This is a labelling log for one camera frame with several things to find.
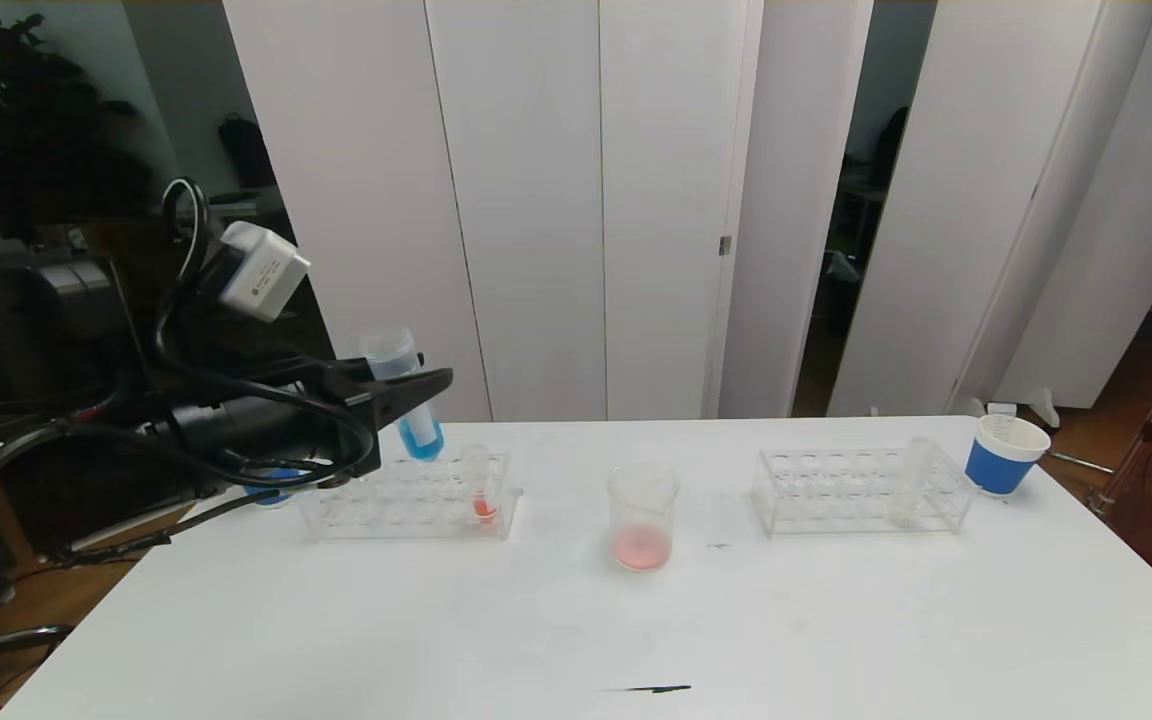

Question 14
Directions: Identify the brown cardboard box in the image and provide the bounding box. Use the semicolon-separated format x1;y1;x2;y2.
34;222;142;259

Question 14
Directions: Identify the test tube with blue pigment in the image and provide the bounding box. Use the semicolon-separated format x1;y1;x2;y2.
361;325;447;463

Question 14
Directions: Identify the grey metal floor rod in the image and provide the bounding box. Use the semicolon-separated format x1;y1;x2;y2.
1041;450;1115;477

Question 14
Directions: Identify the clear acrylic test tube rack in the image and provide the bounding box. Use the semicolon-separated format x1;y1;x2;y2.
750;447;977;537
300;450;523;542

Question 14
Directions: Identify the black left camera cable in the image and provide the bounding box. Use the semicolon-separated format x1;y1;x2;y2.
154;178;383;483

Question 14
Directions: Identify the clear glass beaker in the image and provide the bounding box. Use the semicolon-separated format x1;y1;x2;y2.
606;461;681;574

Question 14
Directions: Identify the blue and white paper cup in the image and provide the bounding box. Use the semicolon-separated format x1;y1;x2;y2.
963;414;1049;498
241;468;307;509

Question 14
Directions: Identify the white partition panel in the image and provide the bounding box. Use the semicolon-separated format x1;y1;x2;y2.
598;0;767;421
993;0;1152;411
826;0;1152;419
424;0;608;423
224;0;493;424
716;0;875;421

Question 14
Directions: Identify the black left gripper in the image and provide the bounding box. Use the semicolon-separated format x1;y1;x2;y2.
170;355;454;478

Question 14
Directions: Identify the grey metal chair leg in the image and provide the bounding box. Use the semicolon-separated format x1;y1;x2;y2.
0;625;75;666

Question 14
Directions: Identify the dark green potted plant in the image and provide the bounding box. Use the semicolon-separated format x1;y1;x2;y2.
0;0;152;241

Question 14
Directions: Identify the white office desk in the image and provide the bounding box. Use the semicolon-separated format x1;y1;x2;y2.
191;190;289;226

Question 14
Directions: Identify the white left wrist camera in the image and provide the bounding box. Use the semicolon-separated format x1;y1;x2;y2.
219;222;312;323

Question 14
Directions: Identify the test tube with yellow pigment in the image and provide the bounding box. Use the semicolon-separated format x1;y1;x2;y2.
886;437;939;528

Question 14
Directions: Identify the black backpack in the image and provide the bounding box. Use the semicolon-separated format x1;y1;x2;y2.
219;114;279;191

